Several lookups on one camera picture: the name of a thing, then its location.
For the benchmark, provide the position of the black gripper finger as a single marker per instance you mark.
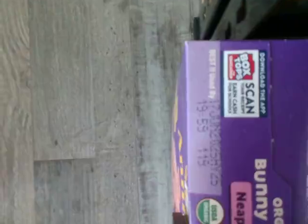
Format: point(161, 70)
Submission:
point(180, 218)

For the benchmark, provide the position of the purple box pink patch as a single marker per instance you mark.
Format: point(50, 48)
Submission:
point(240, 137)

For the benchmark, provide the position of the black metal shelving rack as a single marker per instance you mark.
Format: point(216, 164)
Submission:
point(240, 21)

